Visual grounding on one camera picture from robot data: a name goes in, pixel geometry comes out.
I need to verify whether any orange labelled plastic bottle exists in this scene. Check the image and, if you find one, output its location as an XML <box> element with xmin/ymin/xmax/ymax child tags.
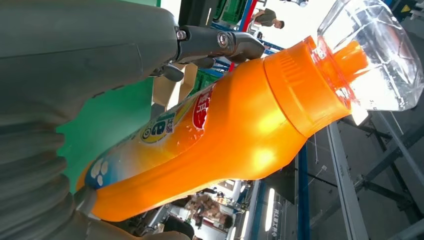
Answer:
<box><xmin>76</xmin><ymin>0</ymin><xmax>424</xmax><ymax>223</ymax></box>

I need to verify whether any brown cardboard box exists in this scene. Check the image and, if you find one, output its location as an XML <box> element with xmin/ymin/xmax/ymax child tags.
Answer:
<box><xmin>151</xmin><ymin>62</ymin><xmax>199</xmax><ymax>109</ymax></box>

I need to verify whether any black carrying case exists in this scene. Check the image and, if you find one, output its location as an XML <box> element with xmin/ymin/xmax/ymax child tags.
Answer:
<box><xmin>178</xmin><ymin>0</ymin><xmax>220</xmax><ymax>28</ymax></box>

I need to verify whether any green plastic crate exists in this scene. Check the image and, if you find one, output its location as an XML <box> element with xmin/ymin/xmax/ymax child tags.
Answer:
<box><xmin>213</xmin><ymin>0</ymin><xmax>248</xmax><ymax>26</ymax></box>
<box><xmin>190</xmin><ymin>68</ymin><xmax>227</xmax><ymax>98</ymax></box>

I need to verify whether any long ceiling light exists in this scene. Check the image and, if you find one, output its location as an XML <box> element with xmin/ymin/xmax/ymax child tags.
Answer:
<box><xmin>264</xmin><ymin>187</ymin><xmax>276</xmax><ymax>233</ymax></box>
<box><xmin>239</xmin><ymin>210</ymin><xmax>251</xmax><ymax>240</ymax></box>

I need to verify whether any grey metal stand frame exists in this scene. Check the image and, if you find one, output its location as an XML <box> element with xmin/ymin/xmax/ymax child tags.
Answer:
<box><xmin>308</xmin><ymin>109</ymin><xmax>424</xmax><ymax>240</ymax></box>

